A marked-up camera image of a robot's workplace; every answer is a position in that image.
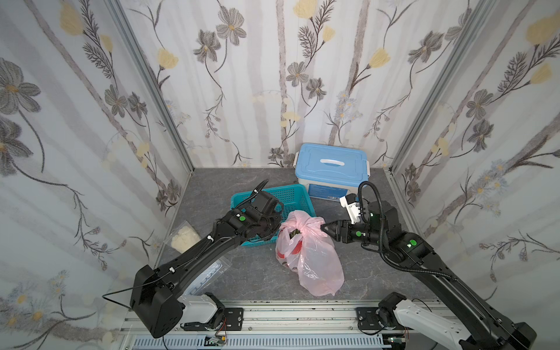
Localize pink plastic bag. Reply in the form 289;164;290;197
275;210;344;297

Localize pineapple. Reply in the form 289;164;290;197
289;229;301;240

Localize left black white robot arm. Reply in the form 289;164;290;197
130;180;344;338

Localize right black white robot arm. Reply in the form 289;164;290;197
321;181;537;349

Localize blue face masks packet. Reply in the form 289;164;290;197
184;258;231;295

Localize white storage box blue lid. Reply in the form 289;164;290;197
294;143;370;201

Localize white cotton packet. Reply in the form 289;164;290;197
169;221;201;254

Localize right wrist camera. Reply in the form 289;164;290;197
339;193;362;225

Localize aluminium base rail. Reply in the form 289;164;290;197
115;299;482;350

